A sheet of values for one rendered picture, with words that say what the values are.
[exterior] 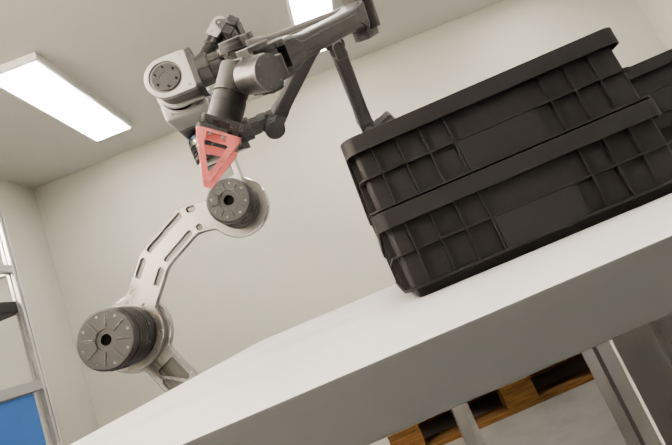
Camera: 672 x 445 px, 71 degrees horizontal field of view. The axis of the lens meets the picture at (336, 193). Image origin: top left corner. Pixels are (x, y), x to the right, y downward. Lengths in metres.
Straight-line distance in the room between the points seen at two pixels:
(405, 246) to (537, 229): 0.17
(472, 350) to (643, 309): 0.10
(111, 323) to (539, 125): 1.25
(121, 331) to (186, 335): 3.01
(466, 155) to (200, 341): 3.99
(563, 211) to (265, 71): 0.46
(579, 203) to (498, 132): 0.13
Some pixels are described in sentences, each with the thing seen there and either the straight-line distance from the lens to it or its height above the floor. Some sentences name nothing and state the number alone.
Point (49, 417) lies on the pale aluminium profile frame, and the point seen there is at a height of 0.74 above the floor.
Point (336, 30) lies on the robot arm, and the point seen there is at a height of 1.23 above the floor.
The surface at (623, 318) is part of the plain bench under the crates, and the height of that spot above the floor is 0.67.
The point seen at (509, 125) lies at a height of 0.86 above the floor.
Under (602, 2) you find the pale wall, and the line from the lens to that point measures 5.60.
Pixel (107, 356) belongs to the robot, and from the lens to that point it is 1.54.
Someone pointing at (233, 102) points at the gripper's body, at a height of 1.09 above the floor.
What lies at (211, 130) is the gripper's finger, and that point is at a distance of 0.72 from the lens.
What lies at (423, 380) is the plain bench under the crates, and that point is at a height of 0.68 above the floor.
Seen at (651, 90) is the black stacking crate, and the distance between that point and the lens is 1.11.
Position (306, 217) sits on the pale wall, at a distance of 4.31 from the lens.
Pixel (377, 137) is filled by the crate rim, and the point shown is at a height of 0.91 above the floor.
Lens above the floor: 0.74
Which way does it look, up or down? 12 degrees up
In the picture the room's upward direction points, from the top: 23 degrees counter-clockwise
